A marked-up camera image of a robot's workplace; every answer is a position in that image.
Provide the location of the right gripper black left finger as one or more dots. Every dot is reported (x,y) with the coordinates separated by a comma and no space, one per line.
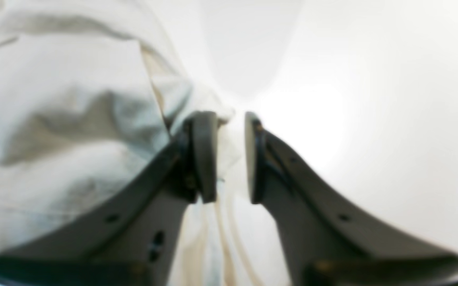
(130,239)

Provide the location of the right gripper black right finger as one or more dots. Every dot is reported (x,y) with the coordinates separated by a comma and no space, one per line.
(326,239)

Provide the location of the beige grey t-shirt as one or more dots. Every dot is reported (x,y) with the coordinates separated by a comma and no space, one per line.
(90,92)

